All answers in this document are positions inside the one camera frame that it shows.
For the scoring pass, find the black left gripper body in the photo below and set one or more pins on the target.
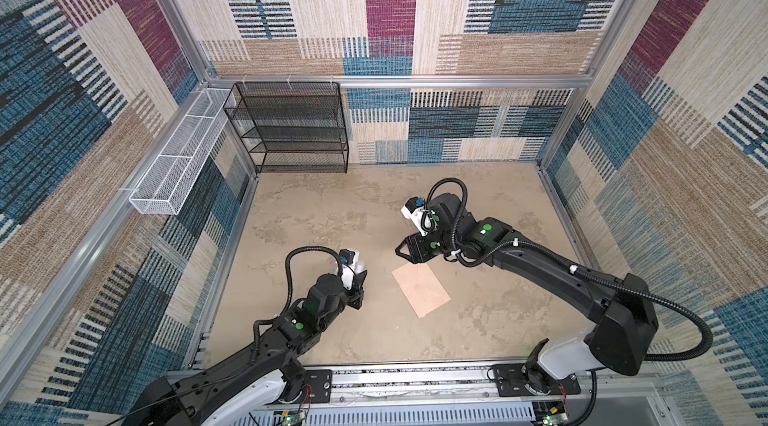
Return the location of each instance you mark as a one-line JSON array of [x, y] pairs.
[[354, 299]]

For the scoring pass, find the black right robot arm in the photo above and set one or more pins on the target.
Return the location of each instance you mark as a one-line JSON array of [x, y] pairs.
[[622, 322]]

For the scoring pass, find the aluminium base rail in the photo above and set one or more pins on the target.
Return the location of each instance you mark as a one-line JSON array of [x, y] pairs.
[[487, 392]]

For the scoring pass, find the black wire shelf rack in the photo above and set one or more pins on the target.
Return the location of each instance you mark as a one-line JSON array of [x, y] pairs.
[[290, 127]]

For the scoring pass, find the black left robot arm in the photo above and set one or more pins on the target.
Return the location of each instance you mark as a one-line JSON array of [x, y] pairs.
[[261, 373]]

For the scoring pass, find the white wire mesh basket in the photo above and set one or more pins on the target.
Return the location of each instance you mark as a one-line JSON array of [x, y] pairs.
[[166, 185]]

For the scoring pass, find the pink envelope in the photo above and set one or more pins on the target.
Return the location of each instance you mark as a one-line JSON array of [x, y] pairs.
[[421, 287]]

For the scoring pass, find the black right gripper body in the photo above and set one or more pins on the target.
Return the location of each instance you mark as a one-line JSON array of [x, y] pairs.
[[428, 246]]

